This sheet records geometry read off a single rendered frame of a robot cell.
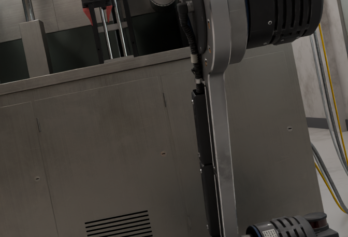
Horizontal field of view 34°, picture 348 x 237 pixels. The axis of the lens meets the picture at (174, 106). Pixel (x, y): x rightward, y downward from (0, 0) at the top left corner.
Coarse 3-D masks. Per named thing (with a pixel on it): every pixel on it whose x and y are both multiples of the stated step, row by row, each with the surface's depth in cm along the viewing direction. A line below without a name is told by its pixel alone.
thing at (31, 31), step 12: (24, 0) 252; (24, 12) 253; (24, 24) 249; (36, 24) 249; (24, 36) 250; (36, 36) 250; (24, 48) 250; (36, 48) 250; (48, 48) 258; (36, 60) 250; (48, 60) 253; (36, 72) 250; (48, 72) 250
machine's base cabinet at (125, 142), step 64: (192, 64) 218; (256, 64) 217; (0, 128) 218; (64, 128) 218; (128, 128) 218; (192, 128) 218; (256, 128) 218; (0, 192) 218; (64, 192) 218; (128, 192) 218; (192, 192) 218; (256, 192) 219; (320, 192) 219
